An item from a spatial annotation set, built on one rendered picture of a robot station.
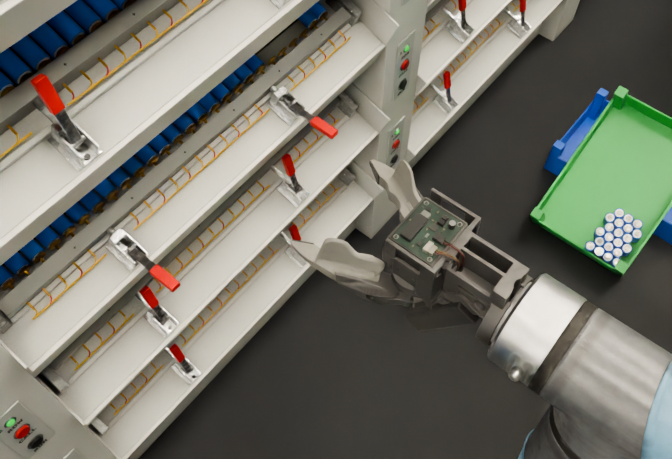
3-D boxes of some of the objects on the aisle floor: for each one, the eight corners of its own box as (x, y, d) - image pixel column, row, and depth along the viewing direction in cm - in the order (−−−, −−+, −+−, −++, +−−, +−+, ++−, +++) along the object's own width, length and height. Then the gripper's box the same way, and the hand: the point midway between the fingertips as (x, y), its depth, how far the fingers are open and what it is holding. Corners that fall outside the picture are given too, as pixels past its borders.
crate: (621, 277, 142) (624, 274, 135) (531, 220, 149) (529, 214, 142) (711, 149, 142) (719, 138, 134) (616, 97, 148) (619, 84, 141)
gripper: (575, 215, 64) (387, 105, 72) (460, 364, 57) (265, 224, 65) (553, 264, 71) (384, 158, 79) (449, 401, 64) (275, 271, 72)
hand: (336, 207), depth 74 cm, fingers open, 11 cm apart
